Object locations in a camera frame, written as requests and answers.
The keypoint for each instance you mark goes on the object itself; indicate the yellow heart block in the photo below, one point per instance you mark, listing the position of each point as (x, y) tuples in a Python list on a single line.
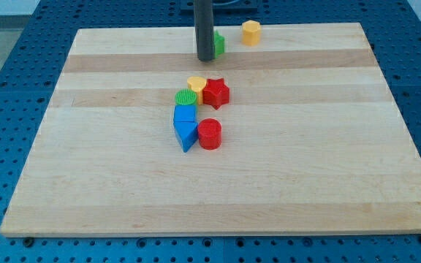
[(197, 85)]

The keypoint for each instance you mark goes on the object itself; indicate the yellow hexagon block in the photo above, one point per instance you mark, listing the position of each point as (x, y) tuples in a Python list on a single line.
[(251, 33)]

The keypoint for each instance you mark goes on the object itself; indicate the red cylinder block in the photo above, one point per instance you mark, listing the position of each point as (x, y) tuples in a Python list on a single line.
[(209, 133)]

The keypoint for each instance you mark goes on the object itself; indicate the blue triangle block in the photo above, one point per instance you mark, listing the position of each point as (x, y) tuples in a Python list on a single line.
[(186, 134)]

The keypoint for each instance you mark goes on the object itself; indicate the blue cube block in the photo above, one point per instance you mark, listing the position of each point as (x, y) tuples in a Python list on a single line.
[(185, 113)]

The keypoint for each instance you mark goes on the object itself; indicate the red star block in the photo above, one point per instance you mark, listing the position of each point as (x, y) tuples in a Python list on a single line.
[(216, 93)]

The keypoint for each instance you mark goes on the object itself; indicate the green cylinder block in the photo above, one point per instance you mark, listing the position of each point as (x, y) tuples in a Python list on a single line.
[(186, 97)]

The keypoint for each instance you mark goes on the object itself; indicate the green star block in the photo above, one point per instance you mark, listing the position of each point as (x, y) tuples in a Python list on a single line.
[(219, 44)]

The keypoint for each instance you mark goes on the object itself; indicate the light wooden board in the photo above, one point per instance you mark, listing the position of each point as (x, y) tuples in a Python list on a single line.
[(313, 142)]

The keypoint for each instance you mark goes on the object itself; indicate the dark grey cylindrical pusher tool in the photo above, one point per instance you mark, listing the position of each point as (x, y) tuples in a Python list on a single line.
[(203, 25)]

